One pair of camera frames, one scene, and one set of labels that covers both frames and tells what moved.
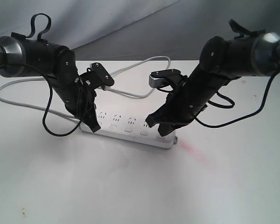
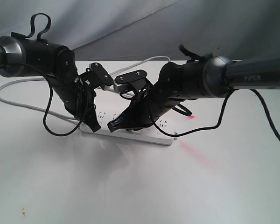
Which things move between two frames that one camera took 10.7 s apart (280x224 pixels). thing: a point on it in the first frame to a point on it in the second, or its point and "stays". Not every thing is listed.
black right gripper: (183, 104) to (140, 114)
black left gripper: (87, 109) stays
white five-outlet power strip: (129, 126) stays
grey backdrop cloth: (138, 30) stays
